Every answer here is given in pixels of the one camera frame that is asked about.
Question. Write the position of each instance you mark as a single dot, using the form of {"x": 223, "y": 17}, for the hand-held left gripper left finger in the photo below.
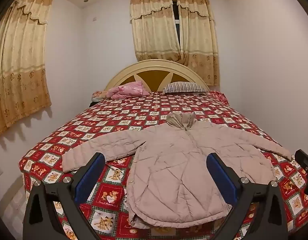
{"x": 91, "y": 177}

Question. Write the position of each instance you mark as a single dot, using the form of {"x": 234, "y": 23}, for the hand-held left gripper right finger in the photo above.
{"x": 221, "y": 176}

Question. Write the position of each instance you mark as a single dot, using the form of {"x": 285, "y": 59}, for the beige quilted puffer jacket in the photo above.
{"x": 168, "y": 180}

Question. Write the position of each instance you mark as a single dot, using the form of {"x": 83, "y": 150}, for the red printed bear blanket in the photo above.
{"x": 134, "y": 110}

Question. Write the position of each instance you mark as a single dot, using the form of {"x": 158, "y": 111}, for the red patterned cloth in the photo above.
{"x": 218, "y": 96}

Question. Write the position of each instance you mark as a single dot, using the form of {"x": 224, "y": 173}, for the floral patterned pillow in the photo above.
{"x": 99, "y": 94}

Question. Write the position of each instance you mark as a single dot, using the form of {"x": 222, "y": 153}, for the pink folded quilt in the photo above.
{"x": 129, "y": 90}

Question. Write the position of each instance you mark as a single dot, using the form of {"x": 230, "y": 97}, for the striped pillow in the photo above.
{"x": 183, "y": 87}

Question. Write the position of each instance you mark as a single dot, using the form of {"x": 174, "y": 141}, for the cream arched bed headboard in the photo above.
{"x": 156, "y": 66}

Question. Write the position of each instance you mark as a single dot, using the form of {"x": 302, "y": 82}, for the wide beige patterned curtain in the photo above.
{"x": 21, "y": 67}

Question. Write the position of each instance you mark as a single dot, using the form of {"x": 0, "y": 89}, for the beige window curtain panel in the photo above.
{"x": 198, "y": 37}
{"x": 154, "y": 30}

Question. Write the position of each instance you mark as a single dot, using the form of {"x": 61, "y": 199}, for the window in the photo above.
{"x": 177, "y": 22}

